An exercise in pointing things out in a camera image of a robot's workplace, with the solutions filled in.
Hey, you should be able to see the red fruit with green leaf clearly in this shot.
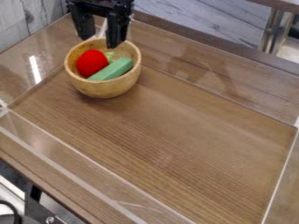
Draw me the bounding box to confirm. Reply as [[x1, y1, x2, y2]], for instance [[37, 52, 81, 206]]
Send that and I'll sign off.
[[76, 49, 115, 78]]

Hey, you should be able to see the clear acrylic tray wall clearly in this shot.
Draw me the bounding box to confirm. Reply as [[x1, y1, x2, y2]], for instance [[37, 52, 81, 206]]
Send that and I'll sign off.
[[0, 102, 195, 224]]

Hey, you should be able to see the wooden bowl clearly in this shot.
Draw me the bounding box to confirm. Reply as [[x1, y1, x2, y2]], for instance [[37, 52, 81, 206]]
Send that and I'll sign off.
[[64, 38, 141, 98]]

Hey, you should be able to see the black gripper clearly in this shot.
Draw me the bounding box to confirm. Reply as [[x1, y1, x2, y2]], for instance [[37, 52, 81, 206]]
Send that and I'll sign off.
[[67, 0, 135, 49]]

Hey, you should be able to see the green rectangular block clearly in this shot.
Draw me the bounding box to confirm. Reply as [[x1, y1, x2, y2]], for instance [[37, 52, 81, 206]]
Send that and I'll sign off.
[[88, 57, 133, 81]]

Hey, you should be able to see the black table leg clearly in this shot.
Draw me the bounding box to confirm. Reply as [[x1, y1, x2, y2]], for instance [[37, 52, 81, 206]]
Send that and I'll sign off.
[[29, 185, 43, 202]]

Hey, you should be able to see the black cable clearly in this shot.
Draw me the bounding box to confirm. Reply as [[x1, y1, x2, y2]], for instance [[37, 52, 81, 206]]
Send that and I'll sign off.
[[0, 199, 24, 224]]

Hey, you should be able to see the metal frame in background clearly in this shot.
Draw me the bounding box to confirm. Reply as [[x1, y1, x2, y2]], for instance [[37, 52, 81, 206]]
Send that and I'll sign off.
[[259, 9, 296, 55]]

